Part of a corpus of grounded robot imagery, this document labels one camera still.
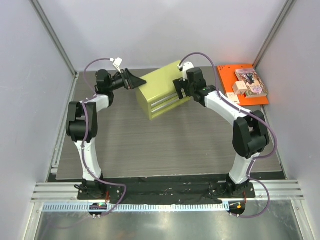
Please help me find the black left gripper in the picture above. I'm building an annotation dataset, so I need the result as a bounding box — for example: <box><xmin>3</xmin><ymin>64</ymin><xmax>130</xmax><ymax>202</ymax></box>
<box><xmin>108</xmin><ymin>69</ymin><xmax>147</xmax><ymax>92</ymax></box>

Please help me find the green metal drawer toolbox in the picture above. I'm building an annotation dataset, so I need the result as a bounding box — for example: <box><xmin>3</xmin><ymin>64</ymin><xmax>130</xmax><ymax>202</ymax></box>
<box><xmin>135</xmin><ymin>60</ymin><xmax>191</xmax><ymax>121</ymax></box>

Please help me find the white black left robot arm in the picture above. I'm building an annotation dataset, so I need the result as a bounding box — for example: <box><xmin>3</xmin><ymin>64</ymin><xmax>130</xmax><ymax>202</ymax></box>
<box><xmin>65</xmin><ymin>68</ymin><xmax>147</xmax><ymax>200</ymax></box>

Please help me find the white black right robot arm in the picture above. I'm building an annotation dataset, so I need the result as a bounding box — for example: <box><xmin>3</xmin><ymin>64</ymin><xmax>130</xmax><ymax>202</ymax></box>
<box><xmin>173</xmin><ymin>62</ymin><xmax>270</xmax><ymax>198</ymax></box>

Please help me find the orange flat tray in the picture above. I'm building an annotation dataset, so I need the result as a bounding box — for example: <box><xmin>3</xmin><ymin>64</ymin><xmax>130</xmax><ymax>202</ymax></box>
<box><xmin>216</xmin><ymin>64</ymin><xmax>269</xmax><ymax>107</ymax></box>

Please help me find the white red small box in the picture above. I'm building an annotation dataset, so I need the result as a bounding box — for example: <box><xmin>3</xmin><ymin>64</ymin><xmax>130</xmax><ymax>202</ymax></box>
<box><xmin>225</xmin><ymin>92</ymin><xmax>240</xmax><ymax>104</ymax></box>

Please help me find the small beige cube box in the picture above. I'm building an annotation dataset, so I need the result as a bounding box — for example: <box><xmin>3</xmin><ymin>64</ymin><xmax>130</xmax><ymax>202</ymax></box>
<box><xmin>232</xmin><ymin>81</ymin><xmax>248</xmax><ymax>95</ymax></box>

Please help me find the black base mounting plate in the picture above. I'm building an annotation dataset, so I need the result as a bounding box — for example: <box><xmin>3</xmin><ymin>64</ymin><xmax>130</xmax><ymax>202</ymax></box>
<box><xmin>74</xmin><ymin>174</ymin><xmax>256</xmax><ymax>205</ymax></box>

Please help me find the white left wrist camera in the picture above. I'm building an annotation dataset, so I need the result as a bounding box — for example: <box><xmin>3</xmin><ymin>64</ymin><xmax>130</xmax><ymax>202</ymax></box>
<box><xmin>109</xmin><ymin>57</ymin><xmax>123</xmax><ymax>73</ymax></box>

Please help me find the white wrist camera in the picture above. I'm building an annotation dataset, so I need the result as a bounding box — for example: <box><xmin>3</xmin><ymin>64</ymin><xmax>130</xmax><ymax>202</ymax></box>
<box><xmin>177</xmin><ymin>61</ymin><xmax>195</xmax><ymax>81</ymax></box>
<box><xmin>109</xmin><ymin>57</ymin><xmax>123</xmax><ymax>73</ymax></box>

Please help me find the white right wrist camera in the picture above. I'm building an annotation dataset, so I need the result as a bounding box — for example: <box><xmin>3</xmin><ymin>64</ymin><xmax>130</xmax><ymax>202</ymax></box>
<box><xmin>177</xmin><ymin>61</ymin><xmax>195</xmax><ymax>81</ymax></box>

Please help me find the left aluminium corner post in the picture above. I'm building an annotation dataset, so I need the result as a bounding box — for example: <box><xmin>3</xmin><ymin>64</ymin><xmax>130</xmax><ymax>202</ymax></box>
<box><xmin>29</xmin><ymin>0</ymin><xmax>77</xmax><ymax>77</ymax></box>

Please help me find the aluminium corner post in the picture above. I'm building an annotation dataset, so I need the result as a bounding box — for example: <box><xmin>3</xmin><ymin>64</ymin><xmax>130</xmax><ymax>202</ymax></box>
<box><xmin>29</xmin><ymin>0</ymin><xmax>77</xmax><ymax>77</ymax></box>
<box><xmin>253</xmin><ymin>0</ymin><xmax>297</xmax><ymax>68</ymax></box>

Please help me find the right aluminium corner post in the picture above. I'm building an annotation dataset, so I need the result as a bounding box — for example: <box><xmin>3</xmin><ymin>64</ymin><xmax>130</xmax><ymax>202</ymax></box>
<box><xmin>253</xmin><ymin>0</ymin><xmax>297</xmax><ymax>68</ymax></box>

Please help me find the white slotted cable duct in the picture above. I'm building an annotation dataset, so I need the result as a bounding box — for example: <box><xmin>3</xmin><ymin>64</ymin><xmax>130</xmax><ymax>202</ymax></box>
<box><xmin>42</xmin><ymin>201</ymin><xmax>230</xmax><ymax>213</ymax></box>

